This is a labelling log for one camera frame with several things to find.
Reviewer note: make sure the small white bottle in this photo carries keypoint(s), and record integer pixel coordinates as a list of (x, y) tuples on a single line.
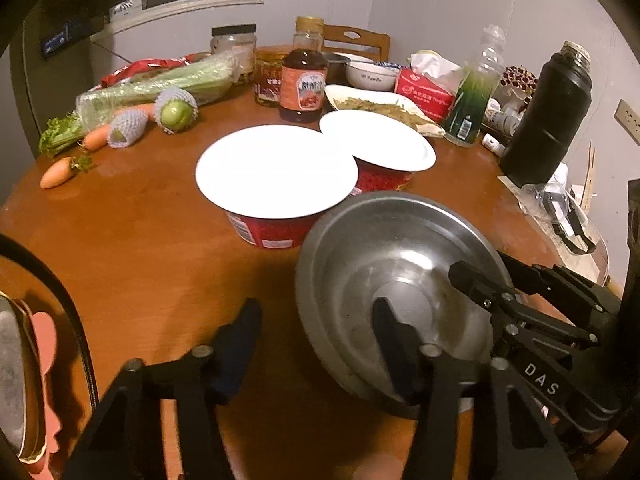
[(492, 144)]

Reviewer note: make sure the brown sauce bottle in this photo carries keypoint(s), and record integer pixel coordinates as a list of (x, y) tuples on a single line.
[(302, 90)]

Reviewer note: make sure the sauce jar with yellow lid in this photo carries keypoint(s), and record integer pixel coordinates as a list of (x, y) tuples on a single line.
[(267, 82)]

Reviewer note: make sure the blue box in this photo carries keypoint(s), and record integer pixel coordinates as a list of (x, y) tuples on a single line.
[(57, 40)]

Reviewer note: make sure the metal bowl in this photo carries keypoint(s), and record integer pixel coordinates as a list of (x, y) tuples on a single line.
[(360, 260)]

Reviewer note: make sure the white ceramic bowl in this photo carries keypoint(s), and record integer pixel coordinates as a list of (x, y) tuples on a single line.
[(370, 77)]

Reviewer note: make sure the red snack packet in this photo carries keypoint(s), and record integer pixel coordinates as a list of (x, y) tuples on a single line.
[(145, 66)]

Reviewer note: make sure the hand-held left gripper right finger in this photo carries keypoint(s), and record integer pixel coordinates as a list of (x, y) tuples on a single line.
[(395, 350)]

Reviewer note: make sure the celery in plastic bag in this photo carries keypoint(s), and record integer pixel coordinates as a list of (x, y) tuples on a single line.
[(165, 82)]

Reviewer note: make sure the green fruit in foam net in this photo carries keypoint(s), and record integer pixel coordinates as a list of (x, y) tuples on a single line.
[(175, 112), (127, 127)]

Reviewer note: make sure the round metal pan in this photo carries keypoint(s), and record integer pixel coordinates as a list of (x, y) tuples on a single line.
[(12, 375)]

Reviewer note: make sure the black thermos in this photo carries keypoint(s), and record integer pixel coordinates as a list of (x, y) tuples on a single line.
[(545, 120)]

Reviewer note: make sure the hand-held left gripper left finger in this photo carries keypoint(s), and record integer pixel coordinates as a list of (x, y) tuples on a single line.
[(235, 355)]

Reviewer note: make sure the green plastic bottle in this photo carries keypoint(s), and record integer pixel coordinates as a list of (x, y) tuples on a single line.
[(470, 105)]

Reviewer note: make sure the clear plastic packaging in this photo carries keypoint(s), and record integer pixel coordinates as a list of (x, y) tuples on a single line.
[(535, 195)]

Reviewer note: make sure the grey refrigerator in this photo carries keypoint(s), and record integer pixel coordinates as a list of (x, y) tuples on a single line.
[(35, 85)]

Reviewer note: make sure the wooden chopsticks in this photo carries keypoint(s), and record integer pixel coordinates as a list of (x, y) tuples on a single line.
[(590, 175)]

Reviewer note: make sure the red tissue pack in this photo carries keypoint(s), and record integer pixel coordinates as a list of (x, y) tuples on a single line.
[(425, 92)]

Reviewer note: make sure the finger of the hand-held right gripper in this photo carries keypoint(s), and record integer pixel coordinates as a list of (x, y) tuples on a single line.
[(480, 285), (575, 295)]

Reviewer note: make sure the pink footed plate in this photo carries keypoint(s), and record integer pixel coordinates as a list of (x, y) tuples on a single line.
[(42, 340)]

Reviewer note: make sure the white dish with food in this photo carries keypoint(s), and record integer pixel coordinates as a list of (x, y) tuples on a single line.
[(370, 105)]

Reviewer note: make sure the brown patterned bundle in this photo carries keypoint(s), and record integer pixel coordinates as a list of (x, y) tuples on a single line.
[(520, 77)]

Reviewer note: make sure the glass jar with black lid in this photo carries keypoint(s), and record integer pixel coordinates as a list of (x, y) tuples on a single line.
[(232, 45)]

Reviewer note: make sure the carrot with green top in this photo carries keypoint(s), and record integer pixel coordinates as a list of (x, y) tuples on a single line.
[(55, 172)]

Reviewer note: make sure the wall socket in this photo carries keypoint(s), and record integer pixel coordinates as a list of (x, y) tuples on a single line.
[(627, 120)]

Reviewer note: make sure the white box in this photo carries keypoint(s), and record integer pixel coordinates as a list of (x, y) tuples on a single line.
[(125, 10)]

